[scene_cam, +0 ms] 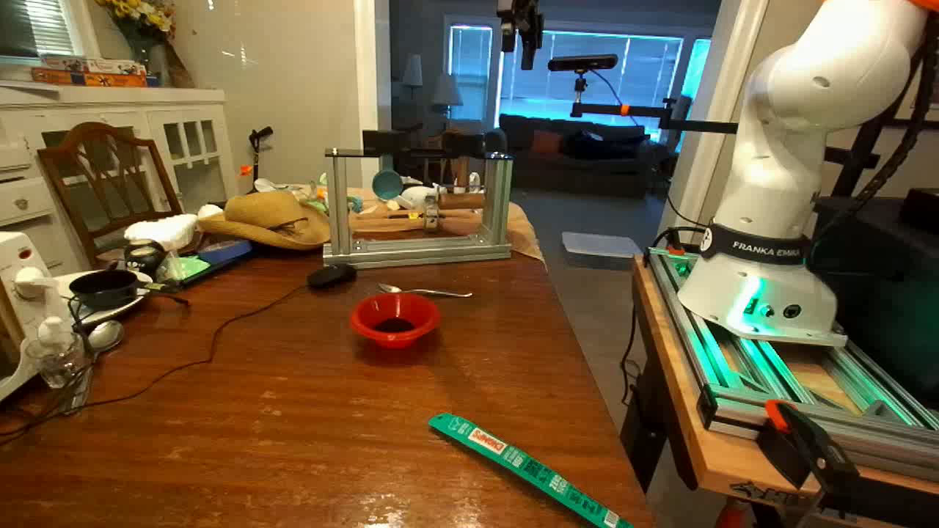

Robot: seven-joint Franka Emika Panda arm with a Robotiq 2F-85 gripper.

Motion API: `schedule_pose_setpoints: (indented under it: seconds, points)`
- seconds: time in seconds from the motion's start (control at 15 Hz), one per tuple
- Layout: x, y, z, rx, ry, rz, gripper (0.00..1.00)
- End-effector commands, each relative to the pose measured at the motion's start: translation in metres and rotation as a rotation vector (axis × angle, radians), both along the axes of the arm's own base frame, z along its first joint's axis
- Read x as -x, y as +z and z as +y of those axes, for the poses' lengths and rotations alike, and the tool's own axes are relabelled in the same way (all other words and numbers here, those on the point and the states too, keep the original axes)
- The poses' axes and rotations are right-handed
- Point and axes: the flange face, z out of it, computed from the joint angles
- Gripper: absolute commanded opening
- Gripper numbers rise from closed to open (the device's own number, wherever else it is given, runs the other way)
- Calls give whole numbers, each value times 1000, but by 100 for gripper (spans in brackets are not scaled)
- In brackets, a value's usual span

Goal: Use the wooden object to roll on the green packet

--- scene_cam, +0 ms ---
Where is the black camera on tripod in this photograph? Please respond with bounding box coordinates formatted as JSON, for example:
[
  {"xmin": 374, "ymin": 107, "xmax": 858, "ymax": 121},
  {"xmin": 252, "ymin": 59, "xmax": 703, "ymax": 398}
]
[{"xmin": 549, "ymin": 52, "xmax": 620, "ymax": 116}]

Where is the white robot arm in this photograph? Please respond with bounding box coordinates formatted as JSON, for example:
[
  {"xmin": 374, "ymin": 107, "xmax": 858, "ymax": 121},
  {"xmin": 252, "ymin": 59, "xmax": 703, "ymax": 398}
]
[{"xmin": 678, "ymin": 0, "xmax": 937, "ymax": 345}]

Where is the white cabinet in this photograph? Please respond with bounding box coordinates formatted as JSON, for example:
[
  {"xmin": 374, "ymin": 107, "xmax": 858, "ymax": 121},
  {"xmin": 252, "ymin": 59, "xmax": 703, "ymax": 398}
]
[{"xmin": 0, "ymin": 81, "xmax": 242, "ymax": 270}]

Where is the green blue book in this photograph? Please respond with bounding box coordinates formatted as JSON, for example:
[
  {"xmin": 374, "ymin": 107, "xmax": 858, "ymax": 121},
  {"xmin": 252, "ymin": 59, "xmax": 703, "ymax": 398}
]
[{"xmin": 163, "ymin": 241, "xmax": 252, "ymax": 286}]

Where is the wooden chair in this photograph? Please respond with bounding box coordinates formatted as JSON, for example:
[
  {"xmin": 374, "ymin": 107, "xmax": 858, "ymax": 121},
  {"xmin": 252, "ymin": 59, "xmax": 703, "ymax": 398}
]
[{"xmin": 38, "ymin": 121, "xmax": 183, "ymax": 267}]

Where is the orange black clamp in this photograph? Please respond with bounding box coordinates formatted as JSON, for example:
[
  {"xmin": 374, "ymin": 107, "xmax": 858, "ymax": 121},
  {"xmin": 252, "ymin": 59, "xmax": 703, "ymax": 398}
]
[{"xmin": 757, "ymin": 398, "xmax": 939, "ymax": 528}]

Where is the aluminium frame camera stand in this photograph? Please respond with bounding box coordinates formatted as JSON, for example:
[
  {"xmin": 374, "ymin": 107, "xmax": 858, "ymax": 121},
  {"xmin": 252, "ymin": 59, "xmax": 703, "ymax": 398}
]
[{"xmin": 323, "ymin": 129, "xmax": 513, "ymax": 270}]

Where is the red bowl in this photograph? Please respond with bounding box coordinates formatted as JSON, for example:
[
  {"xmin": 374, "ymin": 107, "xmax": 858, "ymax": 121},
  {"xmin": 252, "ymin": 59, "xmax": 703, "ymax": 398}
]
[{"xmin": 349, "ymin": 292, "xmax": 441, "ymax": 352}]

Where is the black computer mouse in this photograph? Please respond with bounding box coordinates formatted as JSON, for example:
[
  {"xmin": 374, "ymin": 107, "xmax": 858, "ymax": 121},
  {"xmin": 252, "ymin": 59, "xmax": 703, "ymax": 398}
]
[{"xmin": 308, "ymin": 263, "xmax": 359, "ymax": 289}]

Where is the metal spoon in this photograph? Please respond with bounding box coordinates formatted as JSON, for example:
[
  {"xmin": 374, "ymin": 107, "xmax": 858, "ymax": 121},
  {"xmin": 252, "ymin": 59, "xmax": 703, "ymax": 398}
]
[{"xmin": 380, "ymin": 282, "xmax": 477, "ymax": 300}]

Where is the black pan on plate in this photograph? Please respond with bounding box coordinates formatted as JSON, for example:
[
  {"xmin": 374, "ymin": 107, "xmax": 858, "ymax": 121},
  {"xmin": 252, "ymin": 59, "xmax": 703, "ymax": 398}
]
[{"xmin": 69, "ymin": 270, "xmax": 142, "ymax": 313}]

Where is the white toaster oven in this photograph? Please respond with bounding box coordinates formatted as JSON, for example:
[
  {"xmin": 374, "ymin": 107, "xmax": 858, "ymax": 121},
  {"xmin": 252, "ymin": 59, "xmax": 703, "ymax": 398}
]
[{"xmin": 0, "ymin": 231, "xmax": 78, "ymax": 398}]

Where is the black mouse cable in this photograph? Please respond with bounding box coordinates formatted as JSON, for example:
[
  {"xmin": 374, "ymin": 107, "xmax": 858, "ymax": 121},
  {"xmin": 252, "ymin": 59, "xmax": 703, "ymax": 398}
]
[{"xmin": 0, "ymin": 279, "xmax": 314, "ymax": 442}]

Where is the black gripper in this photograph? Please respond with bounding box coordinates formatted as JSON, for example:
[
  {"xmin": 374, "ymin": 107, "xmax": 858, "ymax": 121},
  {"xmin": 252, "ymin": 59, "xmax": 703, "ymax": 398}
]
[{"xmin": 496, "ymin": 0, "xmax": 544, "ymax": 69}]

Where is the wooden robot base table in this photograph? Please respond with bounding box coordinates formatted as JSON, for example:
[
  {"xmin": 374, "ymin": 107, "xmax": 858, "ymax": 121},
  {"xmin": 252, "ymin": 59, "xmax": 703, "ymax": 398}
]
[{"xmin": 634, "ymin": 250, "xmax": 939, "ymax": 528}]

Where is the flower vase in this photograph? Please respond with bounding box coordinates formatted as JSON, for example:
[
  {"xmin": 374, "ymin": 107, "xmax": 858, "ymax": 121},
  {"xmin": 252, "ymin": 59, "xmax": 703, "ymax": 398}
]
[{"xmin": 98, "ymin": 0, "xmax": 195, "ymax": 88}]

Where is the green packet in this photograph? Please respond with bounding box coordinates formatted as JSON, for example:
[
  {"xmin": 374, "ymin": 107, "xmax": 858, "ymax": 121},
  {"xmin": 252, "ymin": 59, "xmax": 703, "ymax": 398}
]
[{"xmin": 430, "ymin": 412, "xmax": 634, "ymax": 528}]

